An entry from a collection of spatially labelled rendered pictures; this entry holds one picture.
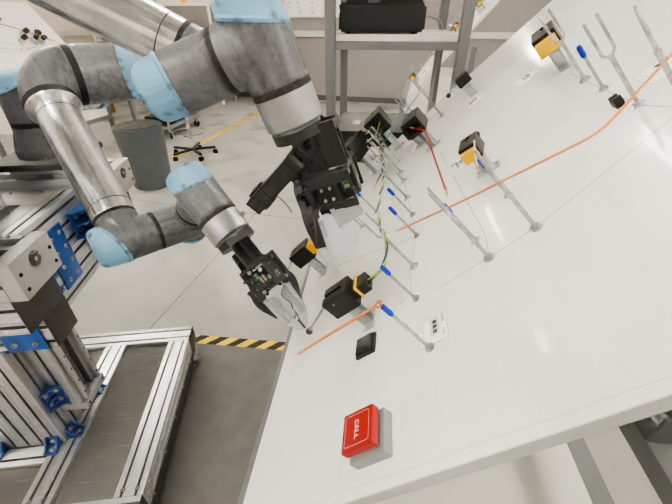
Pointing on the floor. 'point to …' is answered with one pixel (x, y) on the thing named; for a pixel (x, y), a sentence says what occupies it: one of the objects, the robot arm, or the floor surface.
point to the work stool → (190, 138)
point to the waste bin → (144, 152)
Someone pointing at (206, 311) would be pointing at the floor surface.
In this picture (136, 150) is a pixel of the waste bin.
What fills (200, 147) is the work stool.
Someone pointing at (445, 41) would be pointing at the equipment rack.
